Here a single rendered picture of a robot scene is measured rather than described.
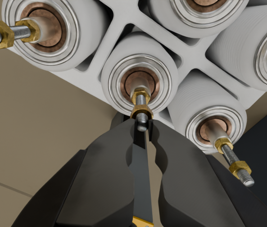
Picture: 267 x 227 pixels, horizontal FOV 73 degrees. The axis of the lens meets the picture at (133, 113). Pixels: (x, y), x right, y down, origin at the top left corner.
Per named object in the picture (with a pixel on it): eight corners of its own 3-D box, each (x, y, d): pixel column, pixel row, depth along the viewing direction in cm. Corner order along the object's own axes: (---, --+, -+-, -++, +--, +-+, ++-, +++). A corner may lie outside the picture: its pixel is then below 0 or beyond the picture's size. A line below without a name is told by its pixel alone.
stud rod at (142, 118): (133, 89, 20) (133, 125, 14) (141, 84, 20) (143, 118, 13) (139, 96, 21) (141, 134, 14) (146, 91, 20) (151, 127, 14)
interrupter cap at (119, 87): (142, 37, 19) (142, 38, 19) (183, 86, 22) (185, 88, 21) (95, 83, 22) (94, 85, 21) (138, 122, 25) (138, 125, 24)
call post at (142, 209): (144, 114, 52) (155, 223, 25) (132, 131, 55) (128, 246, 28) (123, 102, 50) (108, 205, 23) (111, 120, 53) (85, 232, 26)
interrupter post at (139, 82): (140, 71, 21) (141, 79, 18) (153, 85, 22) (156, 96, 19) (125, 84, 22) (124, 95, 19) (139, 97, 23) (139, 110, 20)
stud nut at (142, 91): (128, 93, 19) (128, 97, 18) (141, 84, 18) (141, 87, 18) (139, 107, 20) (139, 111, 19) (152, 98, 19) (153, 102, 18)
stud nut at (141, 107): (126, 110, 15) (126, 115, 15) (142, 99, 15) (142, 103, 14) (140, 126, 16) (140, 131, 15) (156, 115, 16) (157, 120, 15)
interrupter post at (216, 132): (209, 119, 24) (219, 133, 21) (224, 124, 25) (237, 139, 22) (200, 133, 25) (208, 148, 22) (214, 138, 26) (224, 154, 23)
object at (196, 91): (174, 56, 38) (201, 86, 22) (213, 73, 39) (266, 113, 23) (154, 96, 42) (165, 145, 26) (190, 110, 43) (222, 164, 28)
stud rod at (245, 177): (216, 132, 23) (248, 179, 16) (222, 134, 23) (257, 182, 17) (211, 138, 24) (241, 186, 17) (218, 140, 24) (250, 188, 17)
